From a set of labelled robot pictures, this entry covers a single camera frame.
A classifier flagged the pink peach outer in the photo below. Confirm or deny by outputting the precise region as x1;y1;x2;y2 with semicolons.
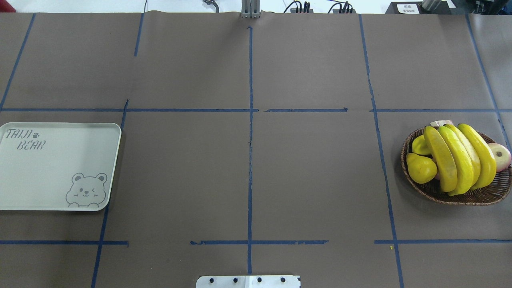
488;143;512;173

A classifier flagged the brown wicker basket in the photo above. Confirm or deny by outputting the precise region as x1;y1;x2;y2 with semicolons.
399;128;512;206

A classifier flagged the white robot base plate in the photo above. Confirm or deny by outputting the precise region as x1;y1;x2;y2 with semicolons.
196;275;302;288

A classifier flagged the black labelled box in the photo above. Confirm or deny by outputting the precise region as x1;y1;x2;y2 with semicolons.
384;1;452;15

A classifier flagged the paper price tag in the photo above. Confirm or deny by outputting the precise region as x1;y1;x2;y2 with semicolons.
430;120;453;128

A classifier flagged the yellow starfruit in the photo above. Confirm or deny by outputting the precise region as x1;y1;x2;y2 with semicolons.
412;135;432;156

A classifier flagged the yellow banana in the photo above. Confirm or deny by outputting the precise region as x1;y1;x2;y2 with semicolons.
458;123;497;190
438;126;475;196
445;124;480;183
424;126;458;192

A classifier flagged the aluminium frame post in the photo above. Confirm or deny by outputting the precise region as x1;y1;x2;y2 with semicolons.
241;0;261;18

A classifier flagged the yellow pear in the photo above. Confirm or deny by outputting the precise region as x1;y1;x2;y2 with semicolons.
406;153;438;184

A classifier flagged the white bear tray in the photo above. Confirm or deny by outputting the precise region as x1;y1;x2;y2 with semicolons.
0;122;122;212

